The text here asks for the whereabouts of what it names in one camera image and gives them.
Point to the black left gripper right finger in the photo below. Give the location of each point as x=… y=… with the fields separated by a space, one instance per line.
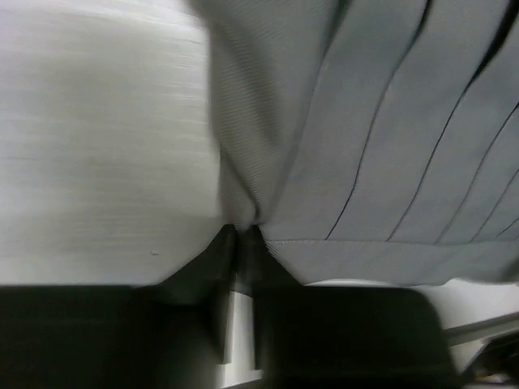
x=265 y=280

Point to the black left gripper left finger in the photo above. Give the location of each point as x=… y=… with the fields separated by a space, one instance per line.
x=204 y=284

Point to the grey pleated skirt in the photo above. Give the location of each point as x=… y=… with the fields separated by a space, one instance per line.
x=370 y=140

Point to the aluminium front table rail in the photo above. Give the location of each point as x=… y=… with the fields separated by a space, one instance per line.
x=481 y=330

